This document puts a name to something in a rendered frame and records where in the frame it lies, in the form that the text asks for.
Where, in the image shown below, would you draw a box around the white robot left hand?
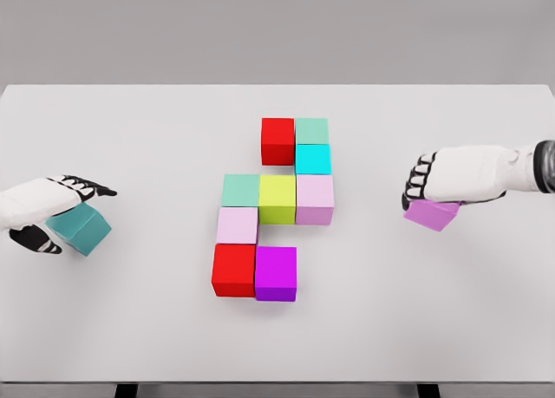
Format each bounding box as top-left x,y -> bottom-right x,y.
0,174 -> 119,257

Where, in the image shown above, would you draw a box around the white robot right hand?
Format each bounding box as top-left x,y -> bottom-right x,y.
401,145 -> 519,212

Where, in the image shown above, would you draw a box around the violet cube block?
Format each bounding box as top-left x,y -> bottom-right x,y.
403,199 -> 463,233

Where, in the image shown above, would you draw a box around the teal cube block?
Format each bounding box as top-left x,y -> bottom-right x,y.
44,202 -> 113,258

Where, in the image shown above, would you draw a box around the light pink cube block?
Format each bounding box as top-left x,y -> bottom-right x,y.
295,173 -> 336,226
215,206 -> 260,246

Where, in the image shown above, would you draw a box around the cyan cube block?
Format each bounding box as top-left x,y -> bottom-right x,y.
294,143 -> 333,177

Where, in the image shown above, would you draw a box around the mint green cube block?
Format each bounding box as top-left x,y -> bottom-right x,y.
295,117 -> 330,147
221,173 -> 261,209

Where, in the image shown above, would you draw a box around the yellow cube block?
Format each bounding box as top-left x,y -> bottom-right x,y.
258,174 -> 298,226

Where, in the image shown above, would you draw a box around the red cube block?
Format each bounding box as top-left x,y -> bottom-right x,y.
260,117 -> 297,166
211,243 -> 258,298

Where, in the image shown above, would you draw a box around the magenta cube block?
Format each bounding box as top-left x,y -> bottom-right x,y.
254,245 -> 298,303

